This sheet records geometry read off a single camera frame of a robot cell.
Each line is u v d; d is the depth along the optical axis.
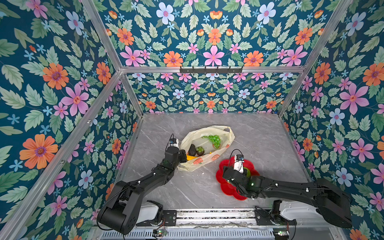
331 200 0.44
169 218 0.74
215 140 0.98
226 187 0.79
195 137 0.96
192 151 0.93
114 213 0.41
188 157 0.92
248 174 0.85
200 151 0.93
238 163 0.72
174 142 0.78
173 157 0.67
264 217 0.73
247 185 0.60
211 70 0.93
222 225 0.72
